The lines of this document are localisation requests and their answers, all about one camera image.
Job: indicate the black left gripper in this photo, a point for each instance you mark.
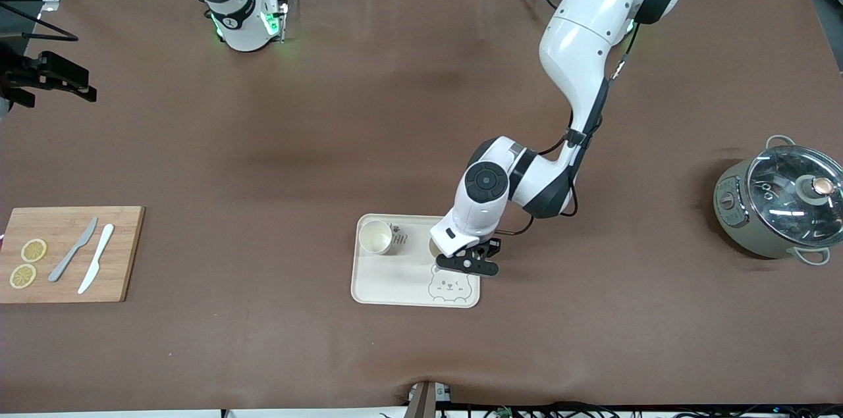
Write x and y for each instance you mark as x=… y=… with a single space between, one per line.
x=488 y=248

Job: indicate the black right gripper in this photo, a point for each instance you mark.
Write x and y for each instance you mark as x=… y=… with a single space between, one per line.
x=26 y=74

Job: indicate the white plastic cup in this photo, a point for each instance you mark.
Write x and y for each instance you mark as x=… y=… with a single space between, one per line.
x=433 y=248
x=376 y=237

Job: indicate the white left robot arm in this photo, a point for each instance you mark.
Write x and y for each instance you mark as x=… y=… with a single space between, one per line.
x=593 y=10

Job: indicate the cream tray with bear print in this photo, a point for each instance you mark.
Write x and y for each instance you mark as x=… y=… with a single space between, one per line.
x=395 y=280

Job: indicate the grey plastic knife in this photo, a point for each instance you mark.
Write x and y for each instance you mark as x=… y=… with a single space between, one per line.
x=84 y=238

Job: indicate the yellow lemon slice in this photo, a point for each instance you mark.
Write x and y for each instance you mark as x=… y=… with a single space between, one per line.
x=23 y=276
x=33 y=250

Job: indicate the white plastic knife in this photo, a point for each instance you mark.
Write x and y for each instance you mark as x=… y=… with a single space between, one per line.
x=103 y=241

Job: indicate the wooden cutting board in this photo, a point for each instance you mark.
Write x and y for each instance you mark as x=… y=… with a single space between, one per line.
x=125 y=253

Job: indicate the brown table cover mat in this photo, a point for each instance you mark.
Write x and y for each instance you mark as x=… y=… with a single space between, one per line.
x=263 y=141

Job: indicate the grey electric pot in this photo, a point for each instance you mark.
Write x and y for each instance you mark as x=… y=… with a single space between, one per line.
x=744 y=234

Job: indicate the glass pot lid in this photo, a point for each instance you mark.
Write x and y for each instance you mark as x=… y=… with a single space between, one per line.
x=777 y=207

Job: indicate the metal table edge bracket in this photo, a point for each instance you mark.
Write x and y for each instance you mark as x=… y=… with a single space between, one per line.
x=421 y=401

